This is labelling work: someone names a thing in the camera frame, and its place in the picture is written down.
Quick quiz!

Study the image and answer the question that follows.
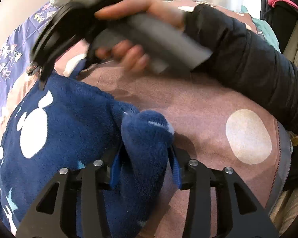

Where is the navy fleece mouse-print garment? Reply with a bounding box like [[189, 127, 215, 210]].
[[0, 73, 174, 237]]

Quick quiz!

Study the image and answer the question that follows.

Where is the black sleeved right forearm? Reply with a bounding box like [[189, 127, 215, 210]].
[[185, 4, 298, 134]]

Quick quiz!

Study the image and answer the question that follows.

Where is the person's right hand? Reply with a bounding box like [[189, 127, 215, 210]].
[[94, 0, 186, 73]]

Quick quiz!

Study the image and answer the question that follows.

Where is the purple tree-print pillow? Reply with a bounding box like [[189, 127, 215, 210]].
[[0, 0, 58, 124]]

